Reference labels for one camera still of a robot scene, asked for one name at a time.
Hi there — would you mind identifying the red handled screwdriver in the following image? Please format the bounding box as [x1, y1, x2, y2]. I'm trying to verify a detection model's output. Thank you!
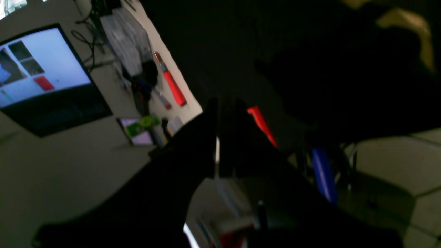
[154, 51, 187, 106]

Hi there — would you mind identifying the computer monitor screen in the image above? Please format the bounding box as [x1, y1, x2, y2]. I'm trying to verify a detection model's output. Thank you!
[1, 23, 112, 137]

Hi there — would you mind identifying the red black clamp left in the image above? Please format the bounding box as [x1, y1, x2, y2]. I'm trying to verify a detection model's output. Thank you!
[247, 106, 278, 148]

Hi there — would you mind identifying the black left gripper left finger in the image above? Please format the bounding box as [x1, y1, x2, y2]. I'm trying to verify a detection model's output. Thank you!
[33, 99, 218, 248]

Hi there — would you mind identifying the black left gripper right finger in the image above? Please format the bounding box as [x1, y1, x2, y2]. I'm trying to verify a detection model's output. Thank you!
[219, 99, 403, 248]

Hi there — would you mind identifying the camouflage t-shirt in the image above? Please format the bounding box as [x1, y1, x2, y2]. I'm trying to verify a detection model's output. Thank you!
[341, 0, 435, 73]

